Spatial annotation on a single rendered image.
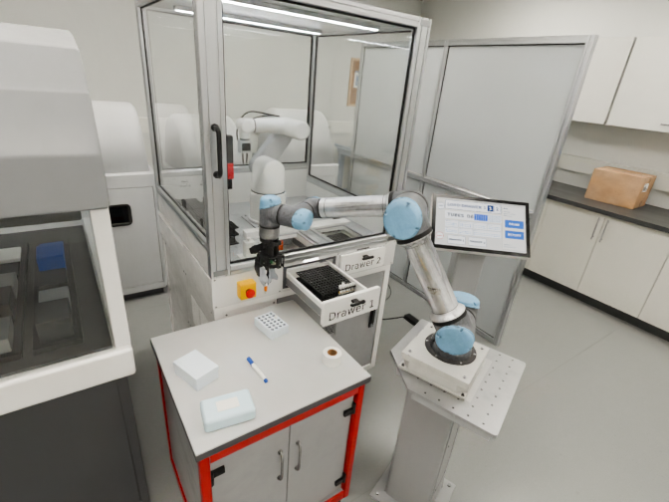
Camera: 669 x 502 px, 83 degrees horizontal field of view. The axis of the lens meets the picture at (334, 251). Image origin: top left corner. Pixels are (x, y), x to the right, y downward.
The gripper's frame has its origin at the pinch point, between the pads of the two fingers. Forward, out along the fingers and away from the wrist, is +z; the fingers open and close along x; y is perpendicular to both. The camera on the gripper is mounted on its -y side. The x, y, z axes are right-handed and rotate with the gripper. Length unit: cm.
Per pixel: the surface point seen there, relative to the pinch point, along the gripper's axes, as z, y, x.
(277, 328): 17.6, 8.3, 0.6
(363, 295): 5.3, 24.0, 32.7
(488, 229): -10, 32, 118
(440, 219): -12, 12, 102
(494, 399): 20, 82, 39
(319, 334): 20.6, 18.2, 14.6
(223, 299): 13.2, -16.3, -9.6
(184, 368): 15.8, 10.5, -37.9
